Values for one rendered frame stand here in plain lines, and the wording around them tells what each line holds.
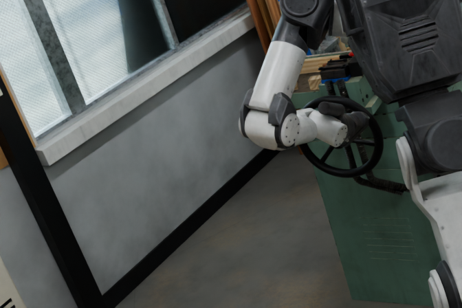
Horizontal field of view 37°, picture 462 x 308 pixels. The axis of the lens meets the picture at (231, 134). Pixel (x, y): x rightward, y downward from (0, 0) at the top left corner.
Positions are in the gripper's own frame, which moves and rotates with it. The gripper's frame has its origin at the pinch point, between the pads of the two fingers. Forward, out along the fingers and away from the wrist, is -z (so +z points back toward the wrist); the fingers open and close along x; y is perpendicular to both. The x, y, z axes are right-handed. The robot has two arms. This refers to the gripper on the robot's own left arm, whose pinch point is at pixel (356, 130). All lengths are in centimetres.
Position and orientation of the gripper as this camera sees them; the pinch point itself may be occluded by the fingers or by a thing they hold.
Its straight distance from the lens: 207.3
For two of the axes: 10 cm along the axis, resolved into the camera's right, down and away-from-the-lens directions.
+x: 6.2, -6.9, -3.8
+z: -5.5, -0.3, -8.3
